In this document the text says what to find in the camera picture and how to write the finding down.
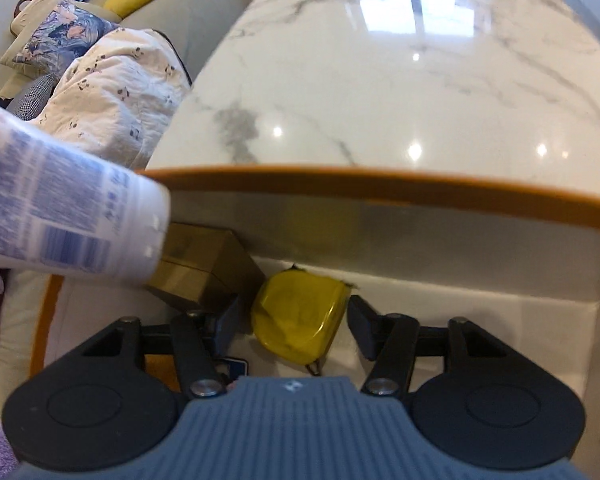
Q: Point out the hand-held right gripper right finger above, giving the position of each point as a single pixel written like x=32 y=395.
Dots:
x=364 y=327

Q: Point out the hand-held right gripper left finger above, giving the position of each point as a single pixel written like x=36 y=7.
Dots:
x=228 y=325

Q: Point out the yellow tape measure case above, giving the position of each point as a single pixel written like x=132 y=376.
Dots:
x=295 y=315

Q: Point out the tan cardboard box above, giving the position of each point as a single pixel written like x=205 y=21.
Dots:
x=200 y=260

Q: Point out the white printed tube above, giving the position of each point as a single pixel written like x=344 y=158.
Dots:
x=55 y=210

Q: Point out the orange cardboard box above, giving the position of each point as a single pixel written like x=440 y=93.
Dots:
x=430 y=270

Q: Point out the blue white-edged card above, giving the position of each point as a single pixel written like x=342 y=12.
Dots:
x=232 y=367

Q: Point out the checkered grey cushion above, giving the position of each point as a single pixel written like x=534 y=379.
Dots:
x=30 y=97

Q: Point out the white printed blanket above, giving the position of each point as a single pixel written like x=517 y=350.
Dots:
x=115 y=95

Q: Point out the blue printed cushion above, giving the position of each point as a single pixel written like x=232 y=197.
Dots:
x=60 y=35

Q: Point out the beige bag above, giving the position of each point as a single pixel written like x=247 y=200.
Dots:
x=35 y=2

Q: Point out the grey sofa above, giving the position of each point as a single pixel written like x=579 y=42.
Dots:
x=205 y=15

